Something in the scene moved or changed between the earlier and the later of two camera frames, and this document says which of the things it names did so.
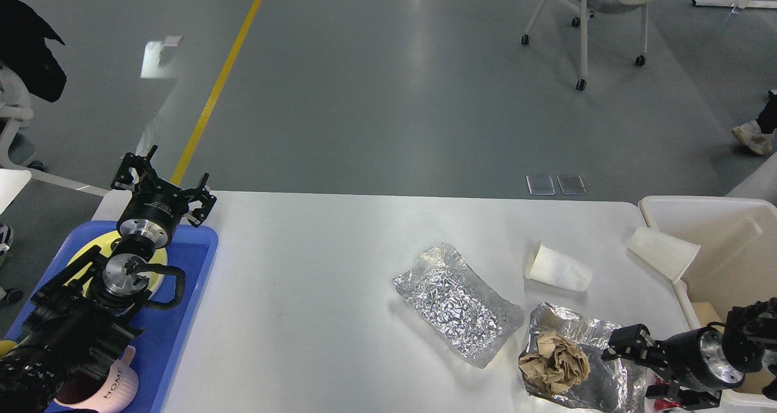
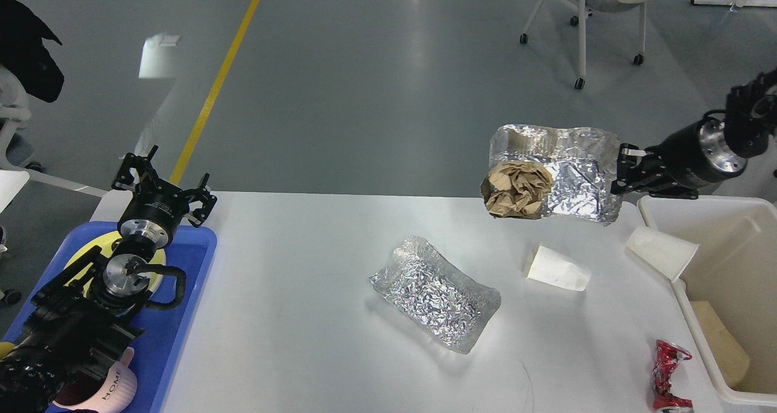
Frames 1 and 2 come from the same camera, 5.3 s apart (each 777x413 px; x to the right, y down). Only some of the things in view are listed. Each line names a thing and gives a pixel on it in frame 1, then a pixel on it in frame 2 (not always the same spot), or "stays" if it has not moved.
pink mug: x=103 y=394 stays
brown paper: x=558 y=366 to x=516 y=189
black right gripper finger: x=634 y=342 to x=637 y=170
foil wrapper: x=614 y=385 to x=582 y=163
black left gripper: x=154 y=213 stays
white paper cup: x=670 y=256 stays
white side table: x=12 y=182 stays
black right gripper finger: x=688 y=398 to x=672 y=190
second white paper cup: x=550 y=265 stays
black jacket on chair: x=24 y=53 stays
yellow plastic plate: x=156 y=268 stays
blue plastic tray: x=159 y=347 stays
